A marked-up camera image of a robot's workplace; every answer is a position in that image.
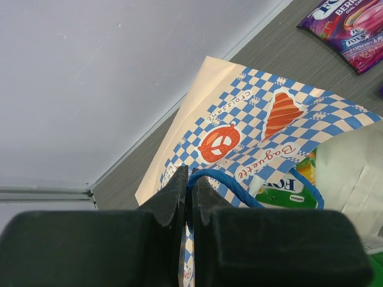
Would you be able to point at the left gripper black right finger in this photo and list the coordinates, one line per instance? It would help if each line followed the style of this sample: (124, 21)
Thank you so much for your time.
(273, 247)

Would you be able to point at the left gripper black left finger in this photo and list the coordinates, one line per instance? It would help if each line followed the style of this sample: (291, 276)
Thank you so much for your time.
(141, 247)

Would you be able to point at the green snack packet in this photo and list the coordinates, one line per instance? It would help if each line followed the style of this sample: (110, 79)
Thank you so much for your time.
(289, 192)

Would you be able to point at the blue checkered paper bag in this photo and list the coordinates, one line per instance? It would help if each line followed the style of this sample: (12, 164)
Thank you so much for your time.
(249, 124)

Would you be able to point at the purple snack packet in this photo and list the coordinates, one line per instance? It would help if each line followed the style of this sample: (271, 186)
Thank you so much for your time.
(353, 29)

